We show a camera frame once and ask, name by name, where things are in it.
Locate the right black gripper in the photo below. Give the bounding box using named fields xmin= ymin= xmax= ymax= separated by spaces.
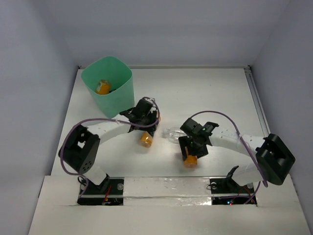
xmin=179 ymin=135 xmax=208 ymax=161

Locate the large clear water bottle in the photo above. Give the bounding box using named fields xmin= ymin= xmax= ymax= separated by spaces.
xmin=162 ymin=127 xmax=186 ymax=143

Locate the blue label yellow bottle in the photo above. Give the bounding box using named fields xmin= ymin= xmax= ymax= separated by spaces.
xmin=139 ymin=117 xmax=161 ymax=148

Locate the small orange juice bottle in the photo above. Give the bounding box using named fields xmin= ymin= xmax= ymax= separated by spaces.
xmin=183 ymin=147 xmax=198 ymax=168

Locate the short orange bottle yellow cap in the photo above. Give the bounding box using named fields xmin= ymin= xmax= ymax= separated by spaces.
xmin=95 ymin=79 xmax=111 ymax=95

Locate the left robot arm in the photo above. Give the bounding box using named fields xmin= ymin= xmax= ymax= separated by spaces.
xmin=58 ymin=97 xmax=160 ymax=193

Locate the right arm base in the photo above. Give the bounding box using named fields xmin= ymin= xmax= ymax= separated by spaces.
xmin=206 ymin=166 xmax=257 ymax=206

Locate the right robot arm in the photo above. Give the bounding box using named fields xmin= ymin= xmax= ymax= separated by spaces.
xmin=179 ymin=118 xmax=295 ymax=192

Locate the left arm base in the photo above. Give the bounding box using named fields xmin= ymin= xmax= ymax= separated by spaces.
xmin=77 ymin=177 xmax=124 ymax=206

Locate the green plastic bin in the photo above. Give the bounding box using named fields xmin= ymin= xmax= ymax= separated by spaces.
xmin=81 ymin=56 xmax=134 ymax=118

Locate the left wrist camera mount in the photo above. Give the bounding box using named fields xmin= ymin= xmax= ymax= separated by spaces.
xmin=144 ymin=97 xmax=156 ymax=103

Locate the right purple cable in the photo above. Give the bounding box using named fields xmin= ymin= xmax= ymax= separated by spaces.
xmin=189 ymin=111 xmax=268 ymax=204

